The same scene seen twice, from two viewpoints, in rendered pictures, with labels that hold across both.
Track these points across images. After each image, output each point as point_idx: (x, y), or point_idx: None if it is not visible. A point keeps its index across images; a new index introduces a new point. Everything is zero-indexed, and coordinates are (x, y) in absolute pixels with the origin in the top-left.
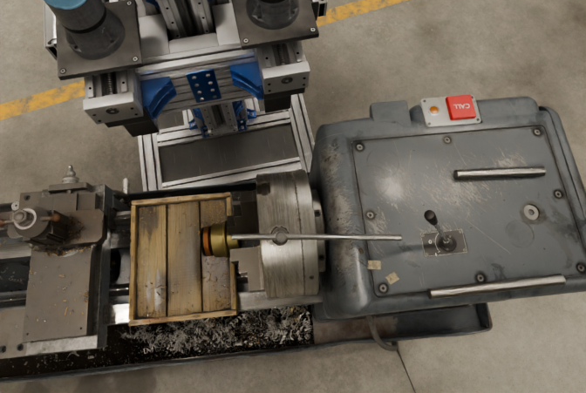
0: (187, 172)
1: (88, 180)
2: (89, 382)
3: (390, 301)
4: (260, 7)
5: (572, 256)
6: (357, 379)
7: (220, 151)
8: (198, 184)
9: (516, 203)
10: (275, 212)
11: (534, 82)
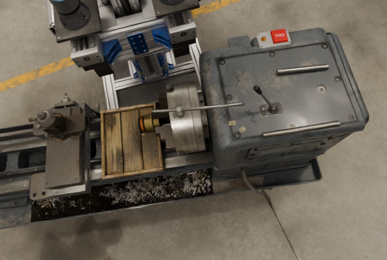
0: (134, 104)
1: None
2: (83, 233)
3: (241, 142)
4: None
5: (345, 111)
6: (246, 225)
7: (153, 90)
8: None
9: (312, 85)
10: (177, 100)
11: (352, 34)
